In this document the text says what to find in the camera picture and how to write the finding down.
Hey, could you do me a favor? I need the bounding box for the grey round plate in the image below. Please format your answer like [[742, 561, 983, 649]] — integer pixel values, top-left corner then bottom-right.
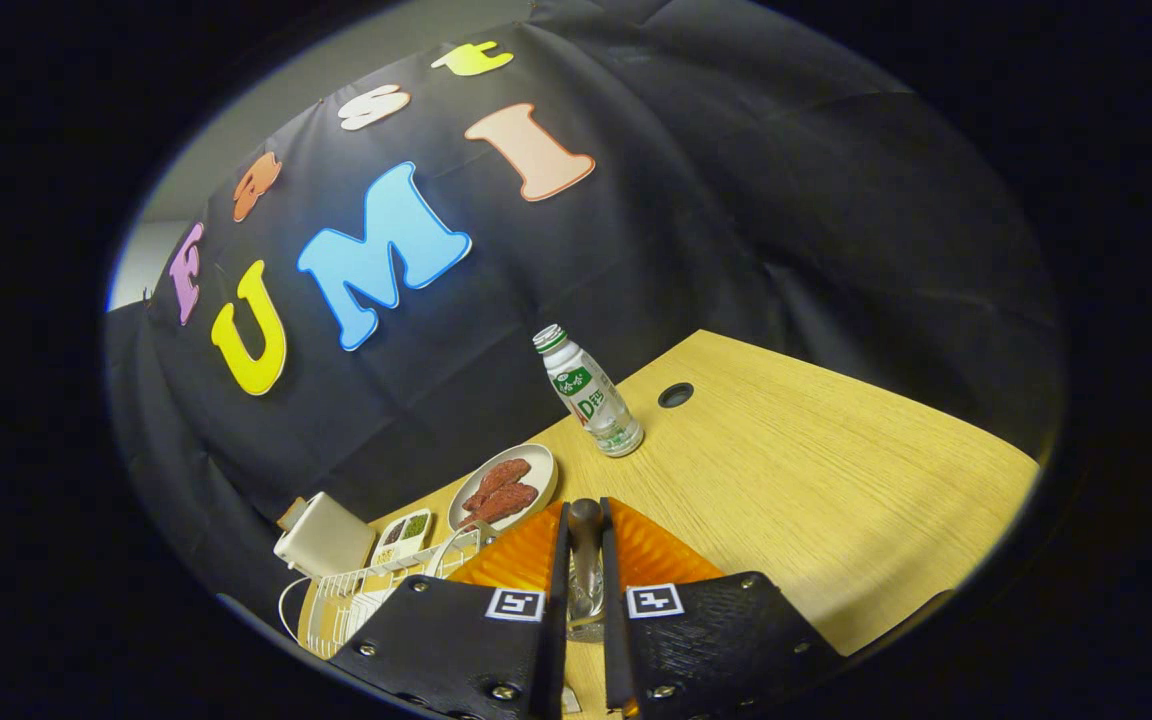
[[447, 443, 559, 536]]

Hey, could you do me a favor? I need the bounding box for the white wire dish rack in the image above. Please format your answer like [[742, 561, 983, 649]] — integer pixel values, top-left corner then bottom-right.
[[278, 520, 497, 661]]

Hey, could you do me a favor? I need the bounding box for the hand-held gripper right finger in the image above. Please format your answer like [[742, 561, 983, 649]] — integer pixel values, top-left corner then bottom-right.
[[599, 497, 847, 720]]

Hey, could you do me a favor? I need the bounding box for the wooden-handled metal spoon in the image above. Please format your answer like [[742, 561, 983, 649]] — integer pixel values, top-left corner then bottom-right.
[[566, 498, 607, 643]]

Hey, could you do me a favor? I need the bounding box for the white plastic drink bottle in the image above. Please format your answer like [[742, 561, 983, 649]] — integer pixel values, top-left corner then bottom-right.
[[533, 324, 645, 459]]

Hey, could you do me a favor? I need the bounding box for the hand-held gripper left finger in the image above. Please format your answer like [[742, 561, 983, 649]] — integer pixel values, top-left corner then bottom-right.
[[329, 500, 572, 720]]

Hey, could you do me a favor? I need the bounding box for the white toaster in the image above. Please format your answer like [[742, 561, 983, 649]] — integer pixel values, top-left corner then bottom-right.
[[273, 491, 377, 581]]

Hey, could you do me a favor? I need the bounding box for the red meat piece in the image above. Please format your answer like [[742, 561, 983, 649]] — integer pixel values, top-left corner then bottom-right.
[[458, 483, 540, 529], [463, 458, 532, 513]]

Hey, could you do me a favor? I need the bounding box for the white divided bean tray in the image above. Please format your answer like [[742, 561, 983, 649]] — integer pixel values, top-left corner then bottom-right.
[[372, 508, 433, 567]]

